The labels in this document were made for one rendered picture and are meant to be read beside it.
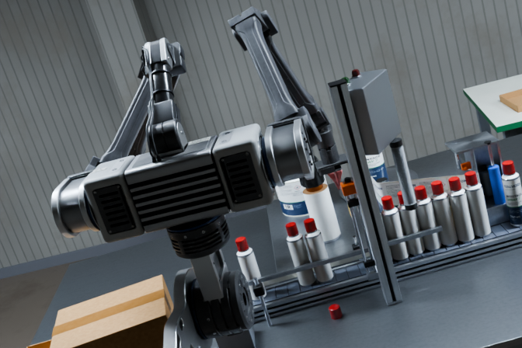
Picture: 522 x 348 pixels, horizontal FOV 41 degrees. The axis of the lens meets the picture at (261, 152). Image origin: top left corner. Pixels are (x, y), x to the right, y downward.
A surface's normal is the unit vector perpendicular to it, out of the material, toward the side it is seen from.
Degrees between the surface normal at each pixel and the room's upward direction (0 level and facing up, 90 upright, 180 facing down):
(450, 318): 0
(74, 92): 90
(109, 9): 90
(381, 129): 90
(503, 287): 0
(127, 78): 90
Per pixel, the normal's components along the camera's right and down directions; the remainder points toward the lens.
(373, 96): 0.81, -0.07
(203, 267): -0.07, 0.32
